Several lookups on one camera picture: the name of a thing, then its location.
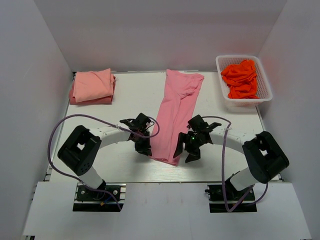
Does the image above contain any orange t shirt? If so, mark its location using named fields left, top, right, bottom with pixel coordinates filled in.
left=221, top=59, right=259, bottom=99

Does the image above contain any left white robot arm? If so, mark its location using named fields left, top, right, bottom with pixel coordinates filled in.
left=57, top=113, right=152, bottom=190

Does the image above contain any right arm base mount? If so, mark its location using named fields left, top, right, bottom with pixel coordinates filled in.
left=204, top=179, right=257, bottom=213

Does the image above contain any pink t shirt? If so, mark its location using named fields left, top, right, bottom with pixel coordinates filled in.
left=150, top=69, right=205, bottom=166

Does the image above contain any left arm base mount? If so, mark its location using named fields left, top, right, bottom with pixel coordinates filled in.
left=72, top=183, right=126, bottom=213

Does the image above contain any white plastic basket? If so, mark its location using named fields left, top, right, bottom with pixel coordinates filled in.
left=215, top=55, right=273, bottom=107

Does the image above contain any folded salmon t shirt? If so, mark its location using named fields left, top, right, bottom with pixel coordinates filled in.
left=68, top=68, right=116, bottom=105

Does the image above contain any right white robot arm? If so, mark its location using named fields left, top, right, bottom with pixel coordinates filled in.
left=173, top=114, right=290, bottom=192

